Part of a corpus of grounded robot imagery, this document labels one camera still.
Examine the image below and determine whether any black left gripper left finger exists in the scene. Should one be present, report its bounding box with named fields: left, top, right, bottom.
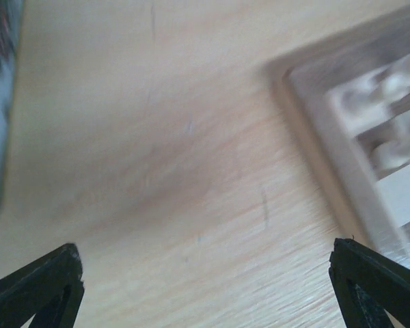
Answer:
left=0, top=243, right=85, bottom=327

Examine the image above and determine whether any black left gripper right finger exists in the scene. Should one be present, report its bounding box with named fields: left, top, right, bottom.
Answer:
left=329, top=238, right=410, bottom=327

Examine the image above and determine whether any wooden chess board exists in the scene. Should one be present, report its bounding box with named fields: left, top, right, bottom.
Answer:
left=266, top=5, right=410, bottom=269

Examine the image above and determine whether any white rook corner piece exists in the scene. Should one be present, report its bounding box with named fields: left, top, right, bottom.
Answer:
left=338, top=88, right=384, bottom=120

